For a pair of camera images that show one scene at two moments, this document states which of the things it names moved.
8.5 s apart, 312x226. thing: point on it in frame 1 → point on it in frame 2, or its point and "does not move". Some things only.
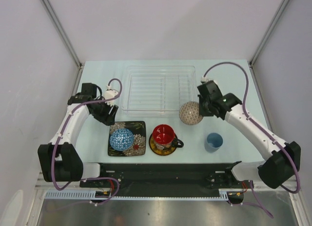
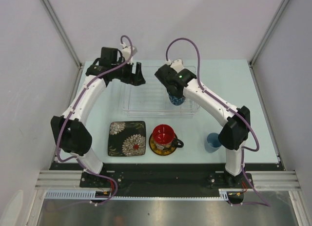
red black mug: [164, 137] does not move
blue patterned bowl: [121, 139] → [177, 100]
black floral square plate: [127, 138] does not move
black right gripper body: [203, 101] → [171, 93]
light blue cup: [213, 142] does not move
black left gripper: [108, 119] → [134, 79]
